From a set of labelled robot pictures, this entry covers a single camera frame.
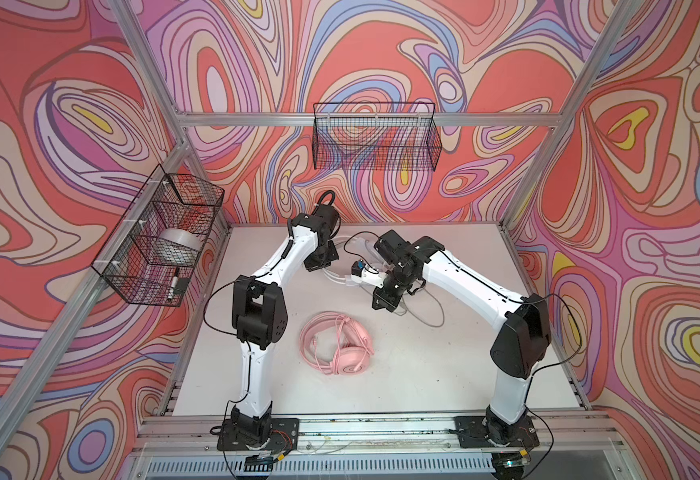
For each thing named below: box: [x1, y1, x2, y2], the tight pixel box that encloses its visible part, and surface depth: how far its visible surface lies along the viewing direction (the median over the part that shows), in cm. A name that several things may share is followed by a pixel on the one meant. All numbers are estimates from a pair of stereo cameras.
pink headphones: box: [299, 312, 374, 375], surface depth 83 cm
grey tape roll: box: [152, 228, 202, 266], surface depth 73 cm
